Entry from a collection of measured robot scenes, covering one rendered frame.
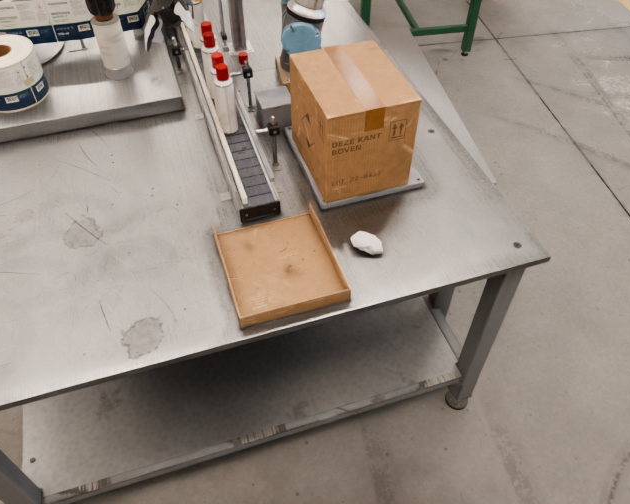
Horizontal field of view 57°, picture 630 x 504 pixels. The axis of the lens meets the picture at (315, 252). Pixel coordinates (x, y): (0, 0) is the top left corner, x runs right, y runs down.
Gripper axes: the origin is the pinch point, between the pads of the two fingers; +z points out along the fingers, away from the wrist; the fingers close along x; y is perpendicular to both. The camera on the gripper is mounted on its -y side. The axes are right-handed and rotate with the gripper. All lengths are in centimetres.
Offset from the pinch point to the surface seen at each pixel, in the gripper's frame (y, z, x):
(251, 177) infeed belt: 20.3, 33.5, -8.6
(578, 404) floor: 125, 109, -72
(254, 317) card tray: 2, 73, -17
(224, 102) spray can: 17.9, 11.2, -3.6
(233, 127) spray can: 25.2, 15.4, -1.1
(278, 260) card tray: 15, 58, -17
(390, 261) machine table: 27, 62, -42
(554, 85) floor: 249, -61, -84
